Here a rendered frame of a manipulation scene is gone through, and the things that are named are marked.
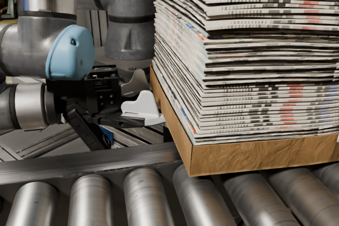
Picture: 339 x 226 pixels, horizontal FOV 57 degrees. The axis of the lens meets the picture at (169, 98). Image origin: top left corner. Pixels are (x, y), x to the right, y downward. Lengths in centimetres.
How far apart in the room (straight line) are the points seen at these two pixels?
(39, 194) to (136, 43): 46
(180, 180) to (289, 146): 14
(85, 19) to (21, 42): 75
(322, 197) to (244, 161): 9
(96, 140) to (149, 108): 12
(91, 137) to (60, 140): 107
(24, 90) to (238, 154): 34
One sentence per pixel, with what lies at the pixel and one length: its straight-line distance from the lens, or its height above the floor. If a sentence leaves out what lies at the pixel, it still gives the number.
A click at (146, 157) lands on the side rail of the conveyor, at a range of 43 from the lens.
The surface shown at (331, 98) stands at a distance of 41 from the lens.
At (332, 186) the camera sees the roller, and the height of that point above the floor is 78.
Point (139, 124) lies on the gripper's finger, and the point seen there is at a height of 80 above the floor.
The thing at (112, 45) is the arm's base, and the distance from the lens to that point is 77.
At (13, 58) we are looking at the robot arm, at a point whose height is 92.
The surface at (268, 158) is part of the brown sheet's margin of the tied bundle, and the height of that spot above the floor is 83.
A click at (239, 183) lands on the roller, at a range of 40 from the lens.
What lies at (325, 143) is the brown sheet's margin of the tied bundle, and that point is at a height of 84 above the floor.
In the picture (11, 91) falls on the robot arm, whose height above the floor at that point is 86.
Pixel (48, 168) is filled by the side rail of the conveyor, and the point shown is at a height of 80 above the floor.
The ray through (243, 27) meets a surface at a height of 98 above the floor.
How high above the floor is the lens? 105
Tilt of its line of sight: 25 degrees down
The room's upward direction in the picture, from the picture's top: straight up
